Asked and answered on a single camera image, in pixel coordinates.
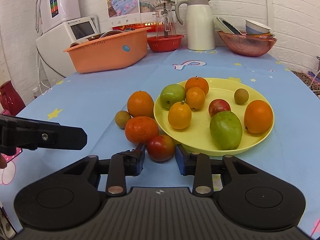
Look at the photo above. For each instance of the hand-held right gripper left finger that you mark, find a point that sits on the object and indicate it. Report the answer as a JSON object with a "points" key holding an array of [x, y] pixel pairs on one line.
{"points": [[140, 162]]}

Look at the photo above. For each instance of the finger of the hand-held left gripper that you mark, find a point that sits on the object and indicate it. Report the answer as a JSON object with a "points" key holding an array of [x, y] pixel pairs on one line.
{"points": [[62, 137], [50, 123]]}

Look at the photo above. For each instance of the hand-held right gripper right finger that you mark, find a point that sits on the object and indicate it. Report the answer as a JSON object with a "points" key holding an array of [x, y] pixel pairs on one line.
{"points": [[181, 163]]}

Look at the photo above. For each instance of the red green plum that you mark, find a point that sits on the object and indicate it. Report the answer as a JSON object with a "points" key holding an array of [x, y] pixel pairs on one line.
{"points": [[219, 107], [160, 148]]}

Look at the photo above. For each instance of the yellow plastic plate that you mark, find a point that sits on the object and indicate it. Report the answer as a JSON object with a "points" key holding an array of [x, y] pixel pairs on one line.
{"points": [[200, 137]]}

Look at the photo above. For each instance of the yellow orange with stem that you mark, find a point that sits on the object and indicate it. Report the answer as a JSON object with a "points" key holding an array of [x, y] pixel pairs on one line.
{"points": [[179, 115]]}

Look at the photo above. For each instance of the green red mango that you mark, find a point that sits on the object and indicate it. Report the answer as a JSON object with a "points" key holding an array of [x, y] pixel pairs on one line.
{"points": [[225, 130]]}

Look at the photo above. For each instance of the small yellow orange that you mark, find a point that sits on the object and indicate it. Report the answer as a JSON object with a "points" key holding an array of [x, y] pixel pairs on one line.
{"points": [[195, 98]]}

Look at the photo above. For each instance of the round green apple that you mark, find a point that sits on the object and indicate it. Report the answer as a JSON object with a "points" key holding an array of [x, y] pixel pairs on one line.
{"points": [[172, 95]]}

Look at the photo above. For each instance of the orange with green stem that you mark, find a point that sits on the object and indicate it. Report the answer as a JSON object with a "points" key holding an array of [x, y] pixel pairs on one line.
{"points": [[198, 84]]}

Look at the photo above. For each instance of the large orange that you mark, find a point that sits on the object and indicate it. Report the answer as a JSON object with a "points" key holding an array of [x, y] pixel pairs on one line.
{"points": [[258, 116], [140, 104]]}

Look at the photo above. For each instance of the person's left hand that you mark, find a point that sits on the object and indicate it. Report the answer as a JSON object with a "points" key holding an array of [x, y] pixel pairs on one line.
{"points": [[2, 162]]}

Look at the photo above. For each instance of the dark orange mandarin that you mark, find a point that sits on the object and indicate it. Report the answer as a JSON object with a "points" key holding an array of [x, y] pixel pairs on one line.
{"points": [[141, 130]]}

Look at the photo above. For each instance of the blue printed tablecloth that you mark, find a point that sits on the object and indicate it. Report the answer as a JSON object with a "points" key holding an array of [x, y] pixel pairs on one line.
{"points": [[87, 100]]}

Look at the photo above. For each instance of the red vase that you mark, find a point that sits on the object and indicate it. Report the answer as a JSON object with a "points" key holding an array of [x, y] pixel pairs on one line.
{"points": [[10, 100]]}

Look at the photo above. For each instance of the white appliance with screen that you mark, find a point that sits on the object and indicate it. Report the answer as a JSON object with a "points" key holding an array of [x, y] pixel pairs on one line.
{"points": [[55, 47]]}

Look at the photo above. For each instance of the stainless steel bowl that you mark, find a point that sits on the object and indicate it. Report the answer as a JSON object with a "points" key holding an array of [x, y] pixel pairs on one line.
{"points": [[107, 35], [74, 45]]}

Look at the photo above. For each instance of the orange plastic basket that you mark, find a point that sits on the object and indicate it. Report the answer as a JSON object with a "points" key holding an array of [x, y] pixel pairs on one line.
{"points": [[105, 57]]}

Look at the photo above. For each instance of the white water purifier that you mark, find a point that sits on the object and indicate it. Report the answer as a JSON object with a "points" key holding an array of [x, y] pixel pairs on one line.
{"points": [[61, 5]]}

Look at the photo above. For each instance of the red plastic basket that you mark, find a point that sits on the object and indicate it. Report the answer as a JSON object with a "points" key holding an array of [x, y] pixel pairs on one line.
{"points": [[165, 44]]}

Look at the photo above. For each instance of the pink glass bowl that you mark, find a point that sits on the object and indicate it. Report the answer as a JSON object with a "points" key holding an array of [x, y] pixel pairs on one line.
{"points": [[246, 46]]}

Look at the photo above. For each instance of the white thermos jug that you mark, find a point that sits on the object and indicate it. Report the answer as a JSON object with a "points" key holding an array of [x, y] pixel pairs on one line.
{"points": [[201, 25]]}

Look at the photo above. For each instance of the clear glass pitcher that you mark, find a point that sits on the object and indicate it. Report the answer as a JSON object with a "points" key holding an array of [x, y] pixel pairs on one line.
{"points": [[165, 22]]}

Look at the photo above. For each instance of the white dish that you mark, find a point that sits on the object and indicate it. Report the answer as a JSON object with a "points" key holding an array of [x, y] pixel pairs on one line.
{"points": [[226, 26]]}

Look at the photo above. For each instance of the patterned cloth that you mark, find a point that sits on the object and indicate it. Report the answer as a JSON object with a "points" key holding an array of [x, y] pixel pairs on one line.
{"points": [[307, 80]]}

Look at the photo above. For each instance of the blue white bowl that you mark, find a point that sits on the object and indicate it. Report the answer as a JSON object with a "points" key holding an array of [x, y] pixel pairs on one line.
{"points": [[257, 27]]}

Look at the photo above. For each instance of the wall poster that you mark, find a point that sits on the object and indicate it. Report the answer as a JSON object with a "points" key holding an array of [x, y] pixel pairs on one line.
{"points": [[140, 2]]}

